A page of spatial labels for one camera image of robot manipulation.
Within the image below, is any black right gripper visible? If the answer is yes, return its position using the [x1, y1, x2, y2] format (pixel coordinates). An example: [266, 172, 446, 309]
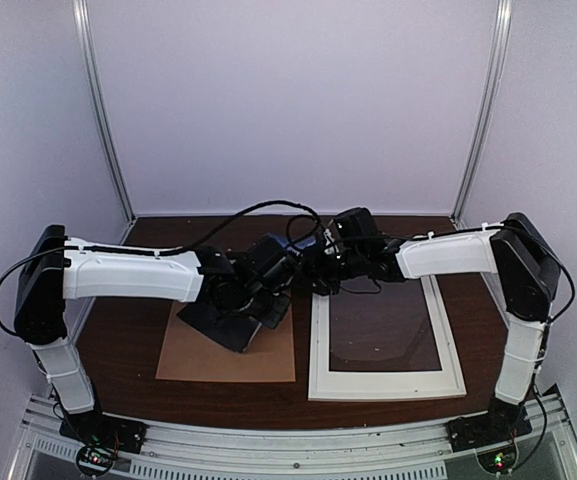
[296, 241, 367, 295]

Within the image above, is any landscape photo print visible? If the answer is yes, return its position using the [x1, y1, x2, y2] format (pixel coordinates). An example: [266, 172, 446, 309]
[175, 232, 319, 355]

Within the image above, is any clear acrylic sheet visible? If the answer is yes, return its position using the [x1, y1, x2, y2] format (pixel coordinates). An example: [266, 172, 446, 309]
[329, 277, 442, 373]

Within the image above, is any white photo mat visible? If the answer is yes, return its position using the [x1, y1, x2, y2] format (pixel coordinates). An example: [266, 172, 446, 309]
[310, 277, 462, 394]

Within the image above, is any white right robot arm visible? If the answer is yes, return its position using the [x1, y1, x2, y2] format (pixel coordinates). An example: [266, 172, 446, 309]
[308, 209, 564, 442]

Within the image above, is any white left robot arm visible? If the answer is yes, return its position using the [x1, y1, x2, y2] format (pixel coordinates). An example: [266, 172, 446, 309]
[13, 225, 296, 444]

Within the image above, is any brown cardboard backing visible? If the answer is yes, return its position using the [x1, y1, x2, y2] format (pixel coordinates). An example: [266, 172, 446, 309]
[155, 302, 296, 383]

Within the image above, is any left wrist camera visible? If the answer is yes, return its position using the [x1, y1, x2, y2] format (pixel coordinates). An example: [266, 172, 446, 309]
[247, 235, 297, 292]

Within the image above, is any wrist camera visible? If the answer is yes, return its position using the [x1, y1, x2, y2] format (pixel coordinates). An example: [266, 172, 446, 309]
[247, 235, 297, 292]
[331, 207, 383, 256]

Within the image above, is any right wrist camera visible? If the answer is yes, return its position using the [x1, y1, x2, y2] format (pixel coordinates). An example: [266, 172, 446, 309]
[331, 207, 383, 256]

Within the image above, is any black right camera cable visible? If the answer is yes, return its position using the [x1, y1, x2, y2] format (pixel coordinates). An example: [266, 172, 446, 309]
[285, 213, 384, 296]

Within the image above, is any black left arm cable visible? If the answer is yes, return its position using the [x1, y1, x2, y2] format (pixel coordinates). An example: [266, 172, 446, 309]
[0, 199, 322, 346]

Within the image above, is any white picture frame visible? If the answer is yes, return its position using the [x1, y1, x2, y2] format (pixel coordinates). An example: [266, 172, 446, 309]
[306, 274, 468, 401]

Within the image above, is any aluminium front rail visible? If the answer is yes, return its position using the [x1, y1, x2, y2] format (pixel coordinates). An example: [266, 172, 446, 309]
[12, 384, 577, 480]

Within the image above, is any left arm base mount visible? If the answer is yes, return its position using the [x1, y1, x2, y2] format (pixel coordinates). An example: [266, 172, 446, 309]
[53, 397, 148, 479]

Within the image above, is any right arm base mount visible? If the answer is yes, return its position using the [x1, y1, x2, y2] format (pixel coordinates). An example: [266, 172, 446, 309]
[446, 397, 532, 476]

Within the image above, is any right aluminium corner post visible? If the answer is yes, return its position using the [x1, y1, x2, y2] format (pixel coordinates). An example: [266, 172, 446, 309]
[451, 0, 513, 225]

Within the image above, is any aluminium corner post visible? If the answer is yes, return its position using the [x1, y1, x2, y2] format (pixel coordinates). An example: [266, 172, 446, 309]
[451, 0, 513, 225]
[72, 0, 136, 222]

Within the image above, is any left aluminium corner post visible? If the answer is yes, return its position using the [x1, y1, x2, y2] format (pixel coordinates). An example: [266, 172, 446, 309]
[72, 0, 136, 222]

